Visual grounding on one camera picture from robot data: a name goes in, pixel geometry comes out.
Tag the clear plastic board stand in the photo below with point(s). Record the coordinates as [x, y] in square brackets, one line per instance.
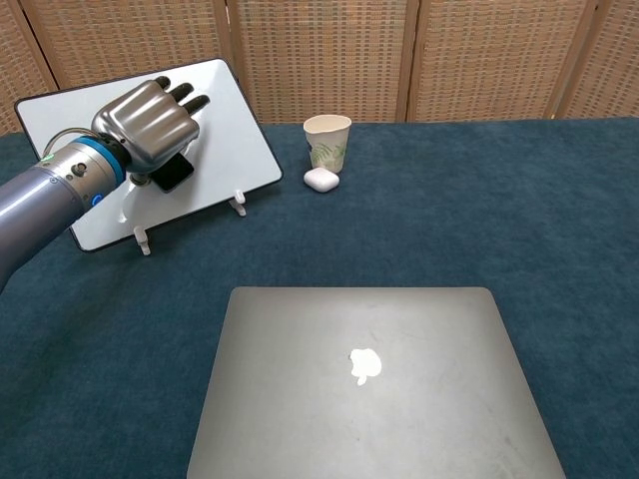
[144, 242]

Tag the white board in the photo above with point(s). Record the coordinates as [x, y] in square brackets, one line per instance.
[234, 149]

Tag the black and blue eraser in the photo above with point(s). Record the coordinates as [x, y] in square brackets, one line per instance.
[174, 172]

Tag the paper cup with leaf print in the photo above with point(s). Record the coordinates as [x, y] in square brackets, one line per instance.
[327, 144]

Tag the woven folding screen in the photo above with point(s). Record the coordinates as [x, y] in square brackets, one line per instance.
[349, 55]

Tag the white earbuds case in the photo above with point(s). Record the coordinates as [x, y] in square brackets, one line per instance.
[321, 178]

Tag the grey closed laptop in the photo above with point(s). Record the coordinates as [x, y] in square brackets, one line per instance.
[369, 389]

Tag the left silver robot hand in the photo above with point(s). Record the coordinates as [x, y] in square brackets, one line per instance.
[145, 125]

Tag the blue table cloth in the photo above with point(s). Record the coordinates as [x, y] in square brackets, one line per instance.
[449, 214]

